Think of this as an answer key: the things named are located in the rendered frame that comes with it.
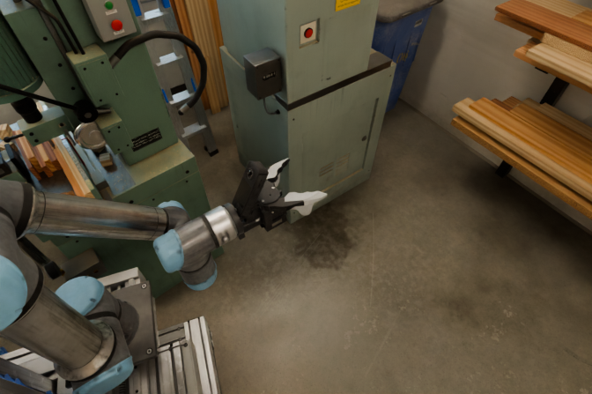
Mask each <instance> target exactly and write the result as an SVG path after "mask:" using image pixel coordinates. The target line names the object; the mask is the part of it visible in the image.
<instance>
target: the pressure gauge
mask: <svg viewBox="0 0 592 394"><path fill-rule="evenodd" d="M43 269H44V271H45V272H46V274H47V275H48V277H49V278H50V279H52V280H55V279H57V278H58V277H60V276H64V273H65V271H64V270H63V269H60V268H59V267H58V265H57V264H56V263H55V262H54V261H52V262H50V263H48V264H45V265H43Z"/></svg>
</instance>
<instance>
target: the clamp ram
mask: <svg viewBox="0 0 592 394"><path fill-rule="evenodd" d="M4 147H5V150H6V152H7V153H8V156H9V158H10V159H9V160H6V161H5V162H6V163H8V162H10V161H11V162H12V163H13V164H14V165H15V166H16V167H17V168H18V170H19V171H20V172H21V173H22V174H23V175H24V177H27V176H29V173H28V170H27V168H26V165H25V162H24V161H23V160H22V159H21V158H20V156H19V155H18V154H17V153H16V151H15V150H14V149H13V148H12V147H11V145H10V144H9V143H8V144H5V145H4Z"/></svg>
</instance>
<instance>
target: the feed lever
mask: <svg viewBox="0 0 592 394"><path fill-rule="evenodd" d="M0 89H2V90H5V91H8V92H11V93H16V94H20V95H23V96H26V97H29V98H32V99H36V100H41V101H44V102H47V103H50V104H54V105H57V106H59V107H63V108H68V109H71V110H73V112H74V114H75V115H76V117H77V118H78V120H79V121H80V122H82V123H92V122H94V121H95V120H96V119H97V117H98V114H108V113H111V109H110V108H95V107H94V105H93V104H92V103H91V102H90V101H89V100H79V101H77V102H76V103H75V104H74V105H70V104H67V103H64V102H60V101H58V100H52V99H50V98H46V97H43V96H40V95H37V94H34V93H29V92H26V91H23V90H19V89H17V88H14V87H10V86H7V85H2V84H0Z"/></svg>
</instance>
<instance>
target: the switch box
mask: <svg viewBox="0 0 592 394"><path fill-rule="evenodd" d="M106 1H107V0H82V2H83V5H84V7H85V9H86V12H87V14H88V16H89V18H90V20H91V22H92V25H93V28H94V30H95V32H96V34H97V35H98V36H99V37H100V38H101V39H102V40H103V41H104V42H107V41H111V40H114V39H117V38H120V37H123V36H125V35H128V34H131V33H135V32H136V31H137V30H136V27H135V24H134V22H133V19H132V17H131V14H130V9H129V6H128V5H127V2H126V0H109V1H111V2H112V3H113V4H114V7H113V9H112V10H115V9H116V10H117V12H116V13H113V14H109V15H107V14H106V11H112V10H107V9H106V8H105V6H104V3H105V2H106ZM115 19H118V20H120V21H121V22H122V29H124V33H119V34H117V35H115V34H114V32H116V31H115V30H114V29H113V28H112V27H111V23H112V21H113V20H115ZM122 29H121V30H122Z"/></svg>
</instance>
